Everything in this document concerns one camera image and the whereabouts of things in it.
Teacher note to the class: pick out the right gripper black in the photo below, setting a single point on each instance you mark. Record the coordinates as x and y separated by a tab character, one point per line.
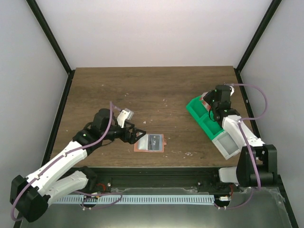
208	97

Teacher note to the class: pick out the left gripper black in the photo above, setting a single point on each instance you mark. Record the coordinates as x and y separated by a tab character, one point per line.
129	132

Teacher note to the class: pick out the red white card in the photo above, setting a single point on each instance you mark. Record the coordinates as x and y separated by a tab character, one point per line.
204	103

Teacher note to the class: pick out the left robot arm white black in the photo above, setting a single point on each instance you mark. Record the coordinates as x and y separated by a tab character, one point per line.
32	195

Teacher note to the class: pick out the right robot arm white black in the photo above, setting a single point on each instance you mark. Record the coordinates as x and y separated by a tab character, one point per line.
257	164

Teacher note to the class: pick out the green plastic organizer tray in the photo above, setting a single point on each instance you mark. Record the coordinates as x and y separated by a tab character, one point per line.
203	118

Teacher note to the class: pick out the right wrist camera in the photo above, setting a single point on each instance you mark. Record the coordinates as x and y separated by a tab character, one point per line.
231	90

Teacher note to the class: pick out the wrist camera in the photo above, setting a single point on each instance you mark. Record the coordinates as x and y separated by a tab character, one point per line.
231	90
124	115

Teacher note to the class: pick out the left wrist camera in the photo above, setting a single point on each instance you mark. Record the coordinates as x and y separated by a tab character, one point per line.
124	115

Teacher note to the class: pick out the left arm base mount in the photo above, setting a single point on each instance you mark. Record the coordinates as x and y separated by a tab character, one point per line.
101	184

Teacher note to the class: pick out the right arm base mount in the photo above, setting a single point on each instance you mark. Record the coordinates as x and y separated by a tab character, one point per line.
212	183

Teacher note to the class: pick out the white slotted cable duct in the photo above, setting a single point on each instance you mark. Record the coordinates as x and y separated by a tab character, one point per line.
140	200

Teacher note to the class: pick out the right black frame post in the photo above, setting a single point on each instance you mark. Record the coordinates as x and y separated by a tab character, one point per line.
258	33

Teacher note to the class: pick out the black frame post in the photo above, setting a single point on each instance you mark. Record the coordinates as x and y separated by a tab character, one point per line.
49	34
258	33

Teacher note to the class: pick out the left black frame post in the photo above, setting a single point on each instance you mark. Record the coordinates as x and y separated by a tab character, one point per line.
49	34

